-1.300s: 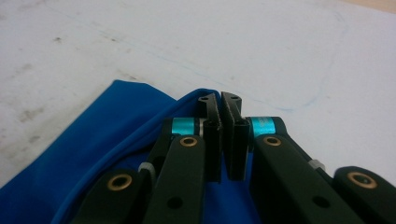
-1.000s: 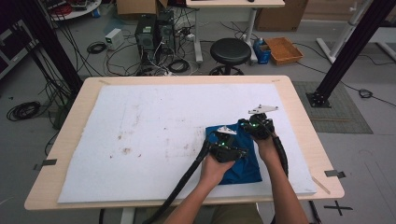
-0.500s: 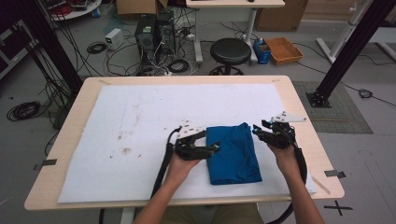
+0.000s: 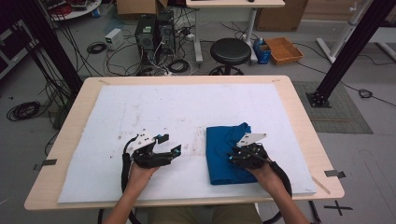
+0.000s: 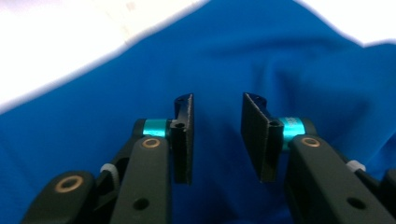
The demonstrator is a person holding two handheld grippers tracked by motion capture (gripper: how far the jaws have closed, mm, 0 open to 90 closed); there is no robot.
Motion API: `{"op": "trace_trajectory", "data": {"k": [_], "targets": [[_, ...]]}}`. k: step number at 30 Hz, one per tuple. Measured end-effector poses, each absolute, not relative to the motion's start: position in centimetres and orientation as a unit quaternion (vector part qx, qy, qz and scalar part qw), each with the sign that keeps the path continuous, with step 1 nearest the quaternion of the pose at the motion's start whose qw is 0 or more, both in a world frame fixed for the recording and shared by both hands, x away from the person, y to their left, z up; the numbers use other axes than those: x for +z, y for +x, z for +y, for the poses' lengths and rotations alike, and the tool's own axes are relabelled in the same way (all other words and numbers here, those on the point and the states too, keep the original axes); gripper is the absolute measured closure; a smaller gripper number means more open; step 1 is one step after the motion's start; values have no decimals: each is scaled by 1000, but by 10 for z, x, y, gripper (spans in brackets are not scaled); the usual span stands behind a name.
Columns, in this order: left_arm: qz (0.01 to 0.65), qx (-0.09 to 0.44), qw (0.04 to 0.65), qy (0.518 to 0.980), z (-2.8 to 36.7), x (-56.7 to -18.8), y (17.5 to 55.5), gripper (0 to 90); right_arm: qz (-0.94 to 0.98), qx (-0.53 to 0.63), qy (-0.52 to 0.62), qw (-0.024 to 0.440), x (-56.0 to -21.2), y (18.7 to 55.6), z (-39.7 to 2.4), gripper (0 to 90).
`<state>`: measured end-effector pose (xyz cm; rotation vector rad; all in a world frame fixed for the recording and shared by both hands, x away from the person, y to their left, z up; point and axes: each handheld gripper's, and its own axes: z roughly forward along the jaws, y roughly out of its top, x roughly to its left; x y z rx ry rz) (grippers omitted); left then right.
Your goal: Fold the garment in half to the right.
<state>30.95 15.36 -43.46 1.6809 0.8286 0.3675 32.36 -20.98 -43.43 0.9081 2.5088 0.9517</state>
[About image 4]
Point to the black round stool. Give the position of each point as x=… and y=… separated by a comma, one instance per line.
x=230, y=51

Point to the black computer tower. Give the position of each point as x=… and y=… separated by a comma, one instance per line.
x=145, y=35
x=166, y=32

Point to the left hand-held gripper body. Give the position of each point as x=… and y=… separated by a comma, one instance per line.
x=149, y=158

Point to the black metal frame post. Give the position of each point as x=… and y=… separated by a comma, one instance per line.
x=351, y=53
x=46, y=40

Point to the person's right hand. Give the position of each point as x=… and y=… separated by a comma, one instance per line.
x=265, y=177

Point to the grey floor mat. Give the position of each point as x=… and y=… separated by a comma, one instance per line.
x=339, y=112

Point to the white metal stand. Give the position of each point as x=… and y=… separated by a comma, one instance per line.
x=344, y=32

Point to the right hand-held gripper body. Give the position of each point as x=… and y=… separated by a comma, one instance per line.
x=253, y=155

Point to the white desk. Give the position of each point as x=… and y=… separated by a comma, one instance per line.
x=235, y=3

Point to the person's khaki pants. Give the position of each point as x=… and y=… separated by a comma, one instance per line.
x=174, y=214

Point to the black tape cross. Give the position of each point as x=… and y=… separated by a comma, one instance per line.
x=338, y=207

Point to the large brown cardboard box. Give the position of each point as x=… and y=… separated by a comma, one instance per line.
x=280, y=15

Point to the orange cardboard tray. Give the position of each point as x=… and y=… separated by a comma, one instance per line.
x=283, y=50

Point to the person's left hand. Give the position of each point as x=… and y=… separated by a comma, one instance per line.
x=141, y=176

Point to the small white device box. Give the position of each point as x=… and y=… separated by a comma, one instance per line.
x=114, y=38

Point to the grey tape strip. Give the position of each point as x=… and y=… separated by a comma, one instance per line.
x=334, y=173
x=48, y=162

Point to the dark equipment case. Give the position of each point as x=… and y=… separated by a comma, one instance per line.
x=12, y=46

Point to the white table mat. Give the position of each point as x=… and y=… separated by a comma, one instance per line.
x=140, y=105

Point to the blue t-shirt with white print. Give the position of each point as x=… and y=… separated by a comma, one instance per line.
x=221, y=155

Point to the blue box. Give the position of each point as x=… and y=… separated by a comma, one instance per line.
x=261, y=52

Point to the light wooden strip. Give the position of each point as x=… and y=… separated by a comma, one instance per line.
x=322, y=186

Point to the round white table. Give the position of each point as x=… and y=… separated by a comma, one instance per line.
x=77, y=11

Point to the open brown cardboard box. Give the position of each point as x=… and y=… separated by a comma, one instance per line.
x=140, y=7

